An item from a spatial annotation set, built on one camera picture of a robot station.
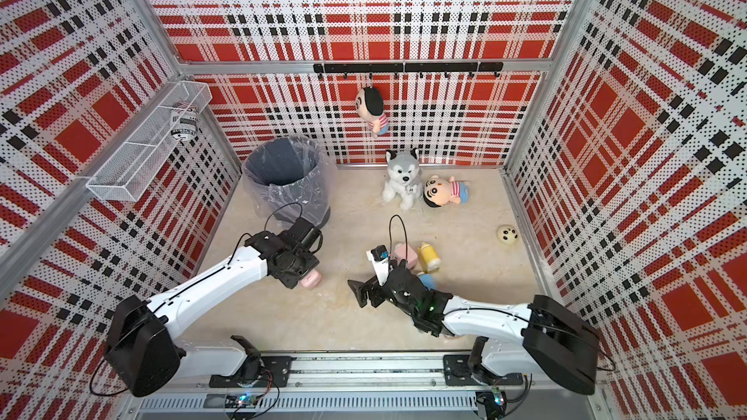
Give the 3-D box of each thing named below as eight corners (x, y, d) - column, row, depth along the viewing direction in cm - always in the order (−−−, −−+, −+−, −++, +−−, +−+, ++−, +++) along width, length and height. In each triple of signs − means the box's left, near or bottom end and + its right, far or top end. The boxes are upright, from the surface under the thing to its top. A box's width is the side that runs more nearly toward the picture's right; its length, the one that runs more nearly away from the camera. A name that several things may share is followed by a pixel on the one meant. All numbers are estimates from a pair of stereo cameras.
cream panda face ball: (498, 244, 100) (502, 238, 97) (495, 231, 103) (498, 225, 100) (516, 244, 100) (520, 238, 97) (512, 231, 103) (516, 225, 100)
